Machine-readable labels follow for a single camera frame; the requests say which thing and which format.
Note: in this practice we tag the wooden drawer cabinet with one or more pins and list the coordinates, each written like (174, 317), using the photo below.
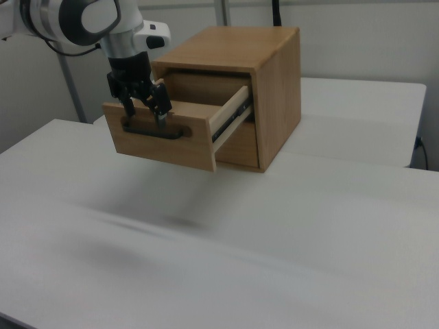
(274, 103)

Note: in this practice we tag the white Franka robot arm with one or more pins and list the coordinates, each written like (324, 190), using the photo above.
(92, 17)

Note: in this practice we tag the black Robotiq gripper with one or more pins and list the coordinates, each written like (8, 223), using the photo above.
(130, 68)

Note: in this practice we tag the wooden drawer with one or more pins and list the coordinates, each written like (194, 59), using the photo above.
(161, 147)
(240, 147)

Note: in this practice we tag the wooden lower drawer front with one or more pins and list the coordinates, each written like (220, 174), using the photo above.
(240, 147)

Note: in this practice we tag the metal drawer slide rail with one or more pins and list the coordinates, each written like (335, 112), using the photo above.
(233, 118)

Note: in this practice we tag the black pole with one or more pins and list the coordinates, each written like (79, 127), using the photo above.
(276, 12)

